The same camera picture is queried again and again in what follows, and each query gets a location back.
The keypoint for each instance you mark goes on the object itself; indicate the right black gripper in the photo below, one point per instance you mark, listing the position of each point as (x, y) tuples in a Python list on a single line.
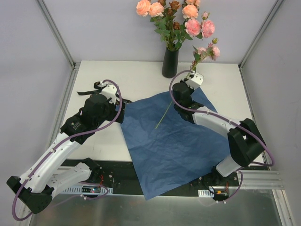
[(189, 77)]

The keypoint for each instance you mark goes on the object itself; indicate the brown orange rose stem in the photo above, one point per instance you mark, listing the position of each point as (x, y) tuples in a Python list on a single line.
[(169, 12)]

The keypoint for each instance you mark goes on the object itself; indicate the blue wrapping paper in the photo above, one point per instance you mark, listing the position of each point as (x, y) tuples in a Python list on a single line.
[(166, 150)]

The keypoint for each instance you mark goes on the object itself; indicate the peach rose stem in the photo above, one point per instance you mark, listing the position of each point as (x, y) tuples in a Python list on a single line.
[(191, 27)]

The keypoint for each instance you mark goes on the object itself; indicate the large pink rose stem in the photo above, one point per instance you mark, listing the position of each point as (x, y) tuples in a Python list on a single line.
[(155, 11)]

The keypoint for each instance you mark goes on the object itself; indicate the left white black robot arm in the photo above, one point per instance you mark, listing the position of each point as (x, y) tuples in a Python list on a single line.
[(38, 186)]

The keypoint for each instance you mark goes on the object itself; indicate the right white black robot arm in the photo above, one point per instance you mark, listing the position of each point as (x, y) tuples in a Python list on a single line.
[(244, 138)]

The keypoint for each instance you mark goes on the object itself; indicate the black tapered vase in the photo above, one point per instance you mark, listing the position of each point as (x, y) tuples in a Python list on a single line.
[(170, 63)]

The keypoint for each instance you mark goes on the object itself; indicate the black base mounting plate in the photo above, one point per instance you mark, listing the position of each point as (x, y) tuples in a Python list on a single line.
[(121, 177)]

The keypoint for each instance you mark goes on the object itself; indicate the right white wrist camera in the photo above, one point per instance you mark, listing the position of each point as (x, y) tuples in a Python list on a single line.
[(194, 80)]

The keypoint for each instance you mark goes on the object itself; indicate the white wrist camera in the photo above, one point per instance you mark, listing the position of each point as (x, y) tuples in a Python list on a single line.
[(194, 80), (109, 91)]

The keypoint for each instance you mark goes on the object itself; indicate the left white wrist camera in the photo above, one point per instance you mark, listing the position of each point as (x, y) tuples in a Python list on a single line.
[(109, 91)]

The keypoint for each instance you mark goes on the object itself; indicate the right white cable duct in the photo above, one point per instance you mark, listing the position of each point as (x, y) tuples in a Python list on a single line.
[(206, 193)]

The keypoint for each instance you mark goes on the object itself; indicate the white cable duct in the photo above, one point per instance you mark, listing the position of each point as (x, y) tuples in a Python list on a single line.
[(87, 190), (206, 193)]

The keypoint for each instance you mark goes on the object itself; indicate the left aluminium frame post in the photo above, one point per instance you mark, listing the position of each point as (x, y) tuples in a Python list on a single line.
[(55, 31)]

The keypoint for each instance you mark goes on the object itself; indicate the aluminium frame post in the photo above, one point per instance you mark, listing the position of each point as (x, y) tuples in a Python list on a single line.
[(55, 31), (266, 22)]

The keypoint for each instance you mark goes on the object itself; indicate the right aluminium frame post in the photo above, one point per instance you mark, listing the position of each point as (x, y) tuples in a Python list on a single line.
[(266, 22)]

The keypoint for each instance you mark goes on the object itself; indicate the left white cable duct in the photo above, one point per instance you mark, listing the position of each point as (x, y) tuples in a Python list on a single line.
[(87, 190)]

